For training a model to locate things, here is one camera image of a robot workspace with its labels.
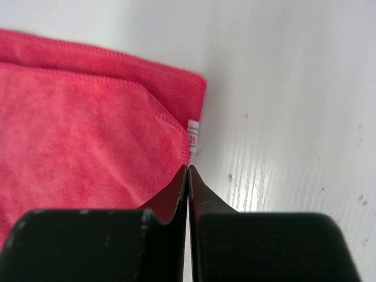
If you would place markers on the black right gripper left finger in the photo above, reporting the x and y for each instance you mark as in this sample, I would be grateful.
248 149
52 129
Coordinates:
144 244

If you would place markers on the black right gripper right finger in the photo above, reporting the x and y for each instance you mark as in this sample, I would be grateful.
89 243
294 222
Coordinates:
228 245

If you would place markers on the pink towel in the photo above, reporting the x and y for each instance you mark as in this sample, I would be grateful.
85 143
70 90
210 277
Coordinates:
86 127

